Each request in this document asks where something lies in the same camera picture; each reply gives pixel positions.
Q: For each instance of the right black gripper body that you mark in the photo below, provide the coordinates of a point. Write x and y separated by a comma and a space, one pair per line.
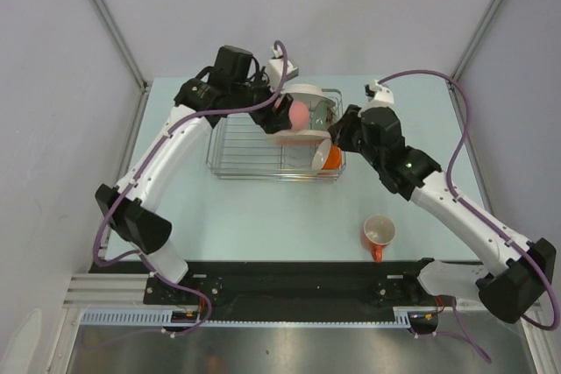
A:
349, 135

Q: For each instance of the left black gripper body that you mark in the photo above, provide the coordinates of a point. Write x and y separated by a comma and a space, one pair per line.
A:
251, 95

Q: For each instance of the coral pink cup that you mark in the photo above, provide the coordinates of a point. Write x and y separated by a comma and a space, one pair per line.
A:
298, 115

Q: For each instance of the green ceramic bowl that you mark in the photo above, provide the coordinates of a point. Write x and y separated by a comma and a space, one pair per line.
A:
322, 117

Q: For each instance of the white bowl orange outside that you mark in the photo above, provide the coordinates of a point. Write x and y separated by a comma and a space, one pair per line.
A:
327, 157

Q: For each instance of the pink beige leaf plate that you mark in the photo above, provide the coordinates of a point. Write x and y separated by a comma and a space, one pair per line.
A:
303, 137

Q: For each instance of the white scalloped plate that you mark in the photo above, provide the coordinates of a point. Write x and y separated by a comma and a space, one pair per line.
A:
311, 95

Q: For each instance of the metal wire dish rack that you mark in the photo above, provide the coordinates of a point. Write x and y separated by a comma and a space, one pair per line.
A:
238, 150

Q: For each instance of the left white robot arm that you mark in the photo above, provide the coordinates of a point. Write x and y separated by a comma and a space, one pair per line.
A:
224, 89

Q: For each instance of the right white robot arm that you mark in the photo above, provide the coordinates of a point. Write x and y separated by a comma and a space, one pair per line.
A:
513, 271

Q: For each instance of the orange mug white inside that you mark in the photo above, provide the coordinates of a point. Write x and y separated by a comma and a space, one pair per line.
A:
378, 231

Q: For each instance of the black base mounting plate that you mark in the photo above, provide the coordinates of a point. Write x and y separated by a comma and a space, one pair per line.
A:
303, 292

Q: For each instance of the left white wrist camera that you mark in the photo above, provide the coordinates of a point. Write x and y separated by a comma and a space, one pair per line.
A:
276, 67

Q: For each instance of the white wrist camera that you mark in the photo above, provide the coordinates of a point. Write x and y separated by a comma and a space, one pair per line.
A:
378, 95
276, 67

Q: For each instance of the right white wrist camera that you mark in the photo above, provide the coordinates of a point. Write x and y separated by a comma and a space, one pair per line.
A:
378, 95

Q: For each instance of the left aluminium frame post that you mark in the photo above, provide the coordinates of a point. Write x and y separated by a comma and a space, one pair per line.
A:
110, 25

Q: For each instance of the aluminium frame post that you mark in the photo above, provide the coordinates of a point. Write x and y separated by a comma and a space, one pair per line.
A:
482, 28
110, 25

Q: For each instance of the right aluminium frame post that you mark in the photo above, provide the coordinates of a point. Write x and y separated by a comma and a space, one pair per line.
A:
482, 28

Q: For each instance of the white slotted cable duct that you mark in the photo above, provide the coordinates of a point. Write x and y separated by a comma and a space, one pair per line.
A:
177, 319

